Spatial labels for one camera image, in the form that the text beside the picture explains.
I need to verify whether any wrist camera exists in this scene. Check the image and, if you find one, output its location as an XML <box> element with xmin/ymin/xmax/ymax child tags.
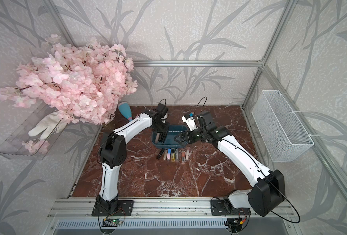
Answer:
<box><xmin>154</xmin><ymin>103</ymin><xmax>169</xmax><ymax>123</ymax></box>
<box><xmin>181</xmin><ymin>111</ymin><xmax>215</xmax><ymax>133</ymax></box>

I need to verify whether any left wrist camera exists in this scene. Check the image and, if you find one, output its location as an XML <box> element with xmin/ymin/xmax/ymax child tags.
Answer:
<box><xmin>154</xmin><ymin>103</ymin><xmax>169</xmax><ymax>123</ymax></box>

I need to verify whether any clear acrylic wall shelf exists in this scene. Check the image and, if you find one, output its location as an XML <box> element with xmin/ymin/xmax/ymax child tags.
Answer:
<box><xmin>0</xmin><ymin>103</ymin><xmax>66</xmax><ymax>160</ymax></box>

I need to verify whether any gold black lipstick tube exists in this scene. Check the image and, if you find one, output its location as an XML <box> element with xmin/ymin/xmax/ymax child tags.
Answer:
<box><xmin>170</xmin><ymin>149</ymin><xmax>176</xmax><ymax>162</ymax></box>

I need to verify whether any pale pink lipstick tube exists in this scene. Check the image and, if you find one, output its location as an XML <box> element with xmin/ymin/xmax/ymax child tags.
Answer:
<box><xmin>185</xmin><ymin>147</ymin><xmax>190</xmax><ymax>161</ymax></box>

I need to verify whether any green circuit board left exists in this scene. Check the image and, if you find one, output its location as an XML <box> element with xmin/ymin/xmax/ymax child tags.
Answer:
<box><xmin>101</xmin><ymin>218</ymin><xmax>125</xmax><ymax>228</ymax></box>

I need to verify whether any pink cherry blossom tree crown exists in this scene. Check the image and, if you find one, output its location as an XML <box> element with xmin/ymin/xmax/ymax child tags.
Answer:
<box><xmin>0</xmin><ymin>34</ymin><xmax>138</xmax><ymax>125</ymax></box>

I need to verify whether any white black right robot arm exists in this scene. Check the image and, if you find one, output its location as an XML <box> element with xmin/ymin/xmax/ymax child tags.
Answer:
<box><xmin>174</xmin><ymin>126</ymin><xmax>286</xmax><ymax>216</ymax></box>

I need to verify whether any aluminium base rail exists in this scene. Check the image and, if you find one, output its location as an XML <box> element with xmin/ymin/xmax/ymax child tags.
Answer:
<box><xmin>40</xmin><ymin>197</ymin><xmax>301</xmax><ymax>235</ymax></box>

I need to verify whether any blue pink lipstick tube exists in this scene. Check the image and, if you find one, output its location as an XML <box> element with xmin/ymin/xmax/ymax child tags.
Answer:
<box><xmin>167</xmin><ymin>148</ymin><xmax>171</xmax><ymax>161</ymax></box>

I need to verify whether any teal plastic storage box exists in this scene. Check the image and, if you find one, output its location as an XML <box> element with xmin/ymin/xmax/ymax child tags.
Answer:
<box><xmin>151</xmin><ymin>125</ymin><xmax>188</xmax><ymax>149</ymax></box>

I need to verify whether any beige slim lipstick tube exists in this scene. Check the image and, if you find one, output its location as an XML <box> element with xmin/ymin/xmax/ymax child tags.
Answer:
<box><xmin>163</xmin><ymin>149</ymin><xmax>168</xmax><ymax>160</ymax></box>

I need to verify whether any white fabric glove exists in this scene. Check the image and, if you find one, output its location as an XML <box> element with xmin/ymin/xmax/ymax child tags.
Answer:
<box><xmin>28</xmin><ymin>111</ymin><xmax>67</xmax><ymax>140</ymax></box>

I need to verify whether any white wire mesh basket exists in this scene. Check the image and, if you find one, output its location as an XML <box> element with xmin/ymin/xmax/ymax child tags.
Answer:
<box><xmin>251</xmin><ymin>90</ymin><xmax>314</xmax><ymax>162</ymax></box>

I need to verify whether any silver grey lipstick tube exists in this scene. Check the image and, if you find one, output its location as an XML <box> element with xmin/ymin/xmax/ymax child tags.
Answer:
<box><xmin>175</xmin><ymin>148</ymin><xmax>179</xmax><ymax>162</ymax></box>

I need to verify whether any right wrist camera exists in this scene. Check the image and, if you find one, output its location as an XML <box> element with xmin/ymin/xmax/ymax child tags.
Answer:
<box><xmin>181</xmin><ymin>111</ymin><xmax>215</xmax><ymax>133</ymax></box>

